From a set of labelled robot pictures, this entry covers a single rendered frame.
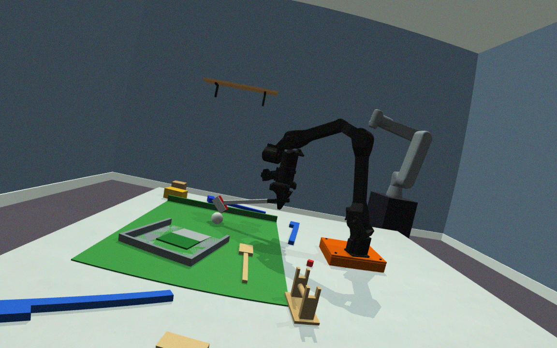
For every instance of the white ball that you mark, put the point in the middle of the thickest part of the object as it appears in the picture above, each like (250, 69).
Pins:
(217, 218)

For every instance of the green rectangular mat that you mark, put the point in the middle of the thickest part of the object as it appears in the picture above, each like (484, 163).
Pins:
(218, 273)

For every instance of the yellow box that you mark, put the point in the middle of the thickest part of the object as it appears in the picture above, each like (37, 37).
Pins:
(175, 192)

